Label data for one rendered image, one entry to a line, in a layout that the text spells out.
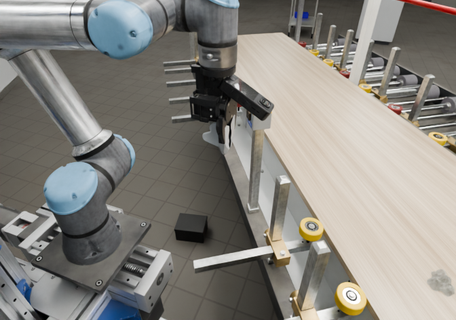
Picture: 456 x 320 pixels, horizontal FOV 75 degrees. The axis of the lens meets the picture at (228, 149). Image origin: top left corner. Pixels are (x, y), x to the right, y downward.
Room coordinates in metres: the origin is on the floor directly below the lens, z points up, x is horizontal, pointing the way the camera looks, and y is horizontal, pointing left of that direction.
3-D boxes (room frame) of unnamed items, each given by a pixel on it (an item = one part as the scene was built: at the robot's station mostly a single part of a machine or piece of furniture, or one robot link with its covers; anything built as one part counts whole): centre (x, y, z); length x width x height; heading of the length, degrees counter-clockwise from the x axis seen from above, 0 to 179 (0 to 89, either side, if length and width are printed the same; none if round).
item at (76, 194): (0.53, 0.37, 1.20); 0.13 x 0.12 x 0.14; 167
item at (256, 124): (0.95, -0.11, 1.18); 0.07 x 0.07 x 0.08; 13
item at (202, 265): (0.64, -0.10, 0.80); 0.44 x 0.03 x 0.04; 103
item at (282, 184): (0.69, -0.17, 0.88); 0.04 x 0.04 x 0.48; 13
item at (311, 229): (0.68, -0.29, 0.85); 0.08 x 0.08 x 0.11
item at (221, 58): (0.57, 0.02, 1.54); 0.08 x 0.08 x 0.05
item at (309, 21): (6.72, -1.59, 0.47); 1.00 x 0.58 x 0.95; 160
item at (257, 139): (0.95, -0.11, 0.93); 0.05 x 0.05 x 0.45; 13
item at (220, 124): (0.55, 0.01, 1.40); 0.05 x 0.02 x 0.09; 160
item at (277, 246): (0.67, -0.18, 0.81); 0.14 x 0.06 x 0.05; 13
